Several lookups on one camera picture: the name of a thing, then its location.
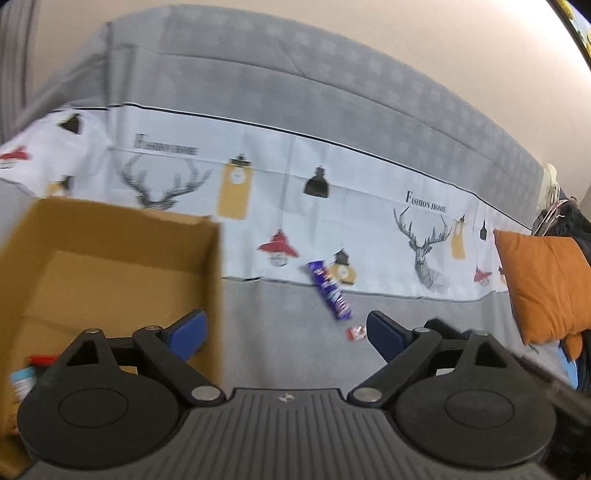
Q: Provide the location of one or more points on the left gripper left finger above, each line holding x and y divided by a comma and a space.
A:
147, 369

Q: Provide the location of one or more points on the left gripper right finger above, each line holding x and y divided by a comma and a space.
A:
412, 355

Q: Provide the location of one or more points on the purple snack packet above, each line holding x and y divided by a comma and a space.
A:
330, 290

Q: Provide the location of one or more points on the red tall snack packet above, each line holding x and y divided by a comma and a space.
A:
42, 361

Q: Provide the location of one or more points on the red white black bar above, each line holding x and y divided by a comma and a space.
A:
356, 333

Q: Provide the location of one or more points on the brown cardboard box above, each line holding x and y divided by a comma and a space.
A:
69, 265

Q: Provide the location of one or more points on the light blue stick packet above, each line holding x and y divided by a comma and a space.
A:
23, 381

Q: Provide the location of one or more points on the orange cushion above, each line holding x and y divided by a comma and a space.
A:
548, 279

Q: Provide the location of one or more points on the printed sofa cover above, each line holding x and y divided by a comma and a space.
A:
283, 199

